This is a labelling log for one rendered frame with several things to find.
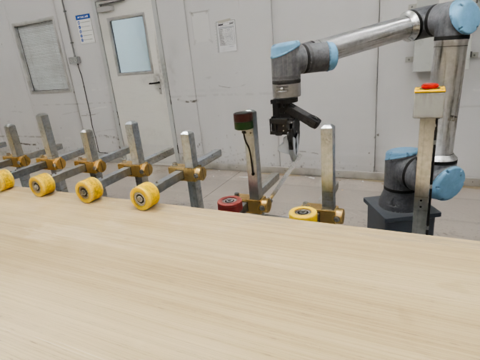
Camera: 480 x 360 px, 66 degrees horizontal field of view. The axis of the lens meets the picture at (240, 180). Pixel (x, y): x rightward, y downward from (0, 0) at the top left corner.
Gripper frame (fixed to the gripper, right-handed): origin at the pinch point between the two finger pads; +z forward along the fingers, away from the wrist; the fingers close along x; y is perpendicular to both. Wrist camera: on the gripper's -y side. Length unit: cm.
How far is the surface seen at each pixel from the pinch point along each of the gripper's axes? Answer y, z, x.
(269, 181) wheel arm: 14.5, 13.8, -11.3
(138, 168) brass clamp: 60, 5, 10
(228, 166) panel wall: 169, 94, -257
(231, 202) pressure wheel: 14.6, 9.5, 20.5
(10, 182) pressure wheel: 112, 8, 29
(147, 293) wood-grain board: 11, 10, 67
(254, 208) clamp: 11.7, 15.9, 10.0
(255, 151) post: 10.3, -4.2, 9.3
